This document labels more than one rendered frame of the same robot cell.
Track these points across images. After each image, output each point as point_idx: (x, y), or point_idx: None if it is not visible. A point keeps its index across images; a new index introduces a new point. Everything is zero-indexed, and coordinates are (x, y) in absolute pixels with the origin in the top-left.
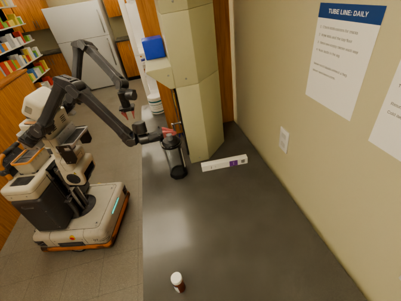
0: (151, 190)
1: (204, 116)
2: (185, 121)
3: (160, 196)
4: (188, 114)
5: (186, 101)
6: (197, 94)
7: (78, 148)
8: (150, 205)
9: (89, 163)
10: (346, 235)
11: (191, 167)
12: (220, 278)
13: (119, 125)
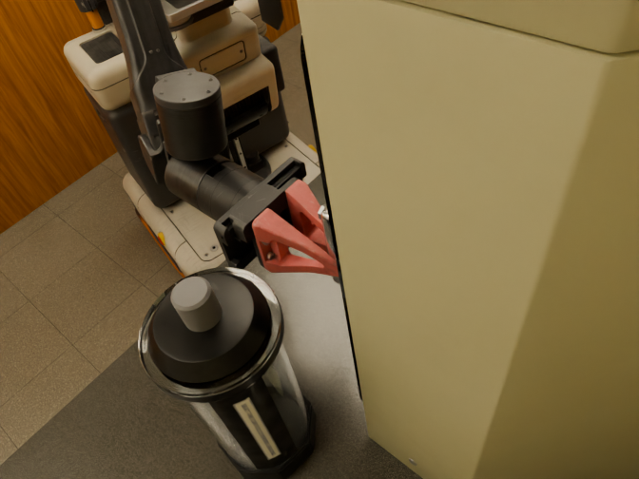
0: (125, 395)
1: (524, 373)
2: (360, 288)
3: (105, 466)
4: (388, 273)
5: (384, 174)
6: (528, 190)
7: (238, 30)
8: (45, 465)
9: (253, 94)
10: None
11: (340, 458)
12: None
13: (133, 47)
